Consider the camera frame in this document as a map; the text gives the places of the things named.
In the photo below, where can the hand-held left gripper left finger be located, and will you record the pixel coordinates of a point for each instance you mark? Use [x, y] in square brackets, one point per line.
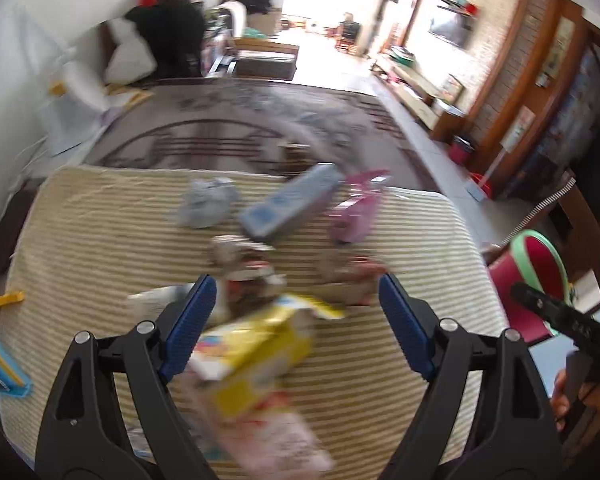
[192, 317]

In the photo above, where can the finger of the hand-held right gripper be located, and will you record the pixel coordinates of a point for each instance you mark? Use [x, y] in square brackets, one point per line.
[545, 307]

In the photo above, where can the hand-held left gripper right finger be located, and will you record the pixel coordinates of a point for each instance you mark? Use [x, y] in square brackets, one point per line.
[400, 320]

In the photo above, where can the red bin with green rim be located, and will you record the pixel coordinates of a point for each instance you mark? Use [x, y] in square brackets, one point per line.
[520, 285]

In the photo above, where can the yellow carton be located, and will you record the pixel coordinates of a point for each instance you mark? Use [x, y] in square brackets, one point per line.
[260, 350]

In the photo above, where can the pink plastic packet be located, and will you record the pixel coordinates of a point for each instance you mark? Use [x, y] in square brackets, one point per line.
[357, 215]

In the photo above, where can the blue white carton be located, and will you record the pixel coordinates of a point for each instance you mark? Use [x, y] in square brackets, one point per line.
[290, 200]

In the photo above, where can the person's right hand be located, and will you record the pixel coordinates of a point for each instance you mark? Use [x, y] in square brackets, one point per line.
[559, 400]

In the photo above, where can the crumpled red brown wrapper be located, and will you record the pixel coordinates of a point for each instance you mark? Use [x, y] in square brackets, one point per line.
[350, 272]

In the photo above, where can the crumpled grey white wrapper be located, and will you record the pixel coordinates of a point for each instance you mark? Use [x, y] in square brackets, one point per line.
[205, 202]

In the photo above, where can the white mop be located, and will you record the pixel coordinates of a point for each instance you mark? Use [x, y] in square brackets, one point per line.
[495, 170]

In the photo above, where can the pink white packet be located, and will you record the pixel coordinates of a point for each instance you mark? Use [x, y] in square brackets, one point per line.
[280, 440]

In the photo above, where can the small red bin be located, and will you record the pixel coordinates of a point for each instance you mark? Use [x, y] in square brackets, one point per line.
[461, 151]

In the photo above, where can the patterned grey brown carpet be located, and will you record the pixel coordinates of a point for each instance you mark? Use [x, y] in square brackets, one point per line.
[205, 125]

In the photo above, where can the yellow clip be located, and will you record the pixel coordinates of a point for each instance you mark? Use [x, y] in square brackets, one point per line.
[0, 301]

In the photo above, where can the blue plastic tray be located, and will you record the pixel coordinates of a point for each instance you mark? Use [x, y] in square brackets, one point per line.
[2, 365]

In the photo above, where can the open brown carton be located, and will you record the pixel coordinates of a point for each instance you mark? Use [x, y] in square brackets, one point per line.
[294, 149]

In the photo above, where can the wooden television cabinet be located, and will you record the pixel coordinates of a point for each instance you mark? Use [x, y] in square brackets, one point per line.
[420, 92]

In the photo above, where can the framed picture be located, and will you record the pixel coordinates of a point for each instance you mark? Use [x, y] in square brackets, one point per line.
[452, 89]

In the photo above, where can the white plastic bags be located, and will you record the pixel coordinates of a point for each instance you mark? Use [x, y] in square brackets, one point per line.
[75, 95]

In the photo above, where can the wooden bench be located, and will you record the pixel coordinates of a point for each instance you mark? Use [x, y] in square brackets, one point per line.
[265, 60]

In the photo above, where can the white pillow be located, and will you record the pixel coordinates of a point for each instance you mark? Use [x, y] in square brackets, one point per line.
[127, 57]

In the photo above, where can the black clothes pile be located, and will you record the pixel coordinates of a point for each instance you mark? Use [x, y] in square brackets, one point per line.
[172, 35]

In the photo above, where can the wooden chair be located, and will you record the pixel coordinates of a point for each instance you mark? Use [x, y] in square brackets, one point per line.
[349, 35]

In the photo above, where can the wall television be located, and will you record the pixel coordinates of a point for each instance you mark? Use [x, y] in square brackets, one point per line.
[450, 30]

